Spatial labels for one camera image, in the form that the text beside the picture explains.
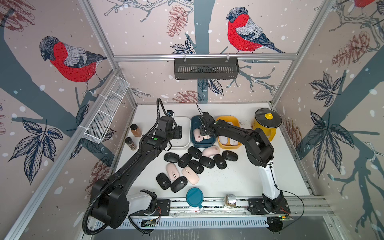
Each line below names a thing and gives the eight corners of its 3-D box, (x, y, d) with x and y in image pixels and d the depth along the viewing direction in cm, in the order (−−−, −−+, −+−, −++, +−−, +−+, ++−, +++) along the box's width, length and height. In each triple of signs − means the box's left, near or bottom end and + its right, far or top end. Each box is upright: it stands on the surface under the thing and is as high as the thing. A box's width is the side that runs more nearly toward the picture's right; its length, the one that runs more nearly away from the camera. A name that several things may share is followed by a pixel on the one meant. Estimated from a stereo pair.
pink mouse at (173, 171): (171, 182, 83) (170, 181, 81) (165, 166, 89) (165, 164, 87) (181, 178, 85) (180, 176, 83) (175, 162, 91) (174, 160, 89)
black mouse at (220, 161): (217, 170, 87) (218, 169, 85) (212, 156, 93) (213, 154, 91) (227, 168, 88) (227, 166, 86) (221, 154, 94) (222, 152, 92)
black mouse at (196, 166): (187, 167, 89) (186, 165, 87) (191, 159, 92) (191, 158, 90) (201, 175, 86) (201, 174, 84) (205, 167, 89) (205, 166, 87)
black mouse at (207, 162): (198, 163, 90) (198, 161, 88) (201, 156, 93) (201, 154, 91) (212, 170, 88) (212, 168, 86) (215, 162, 91) (215, 161, 89)
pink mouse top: (204, 158, 92) (204, 157, 90) (201, 150, 95) (201, 149, 94) (220, 153, 94) (220, 151, 93) (216, 145, 98) (217, 144, 96)
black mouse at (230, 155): (220, 157, 93) (221, 155, 91) (222, 150, 96) (223, 149, 94) (236, 162, 91) (237, 160, 89) (237, 155, 94) (238, 153, 92)
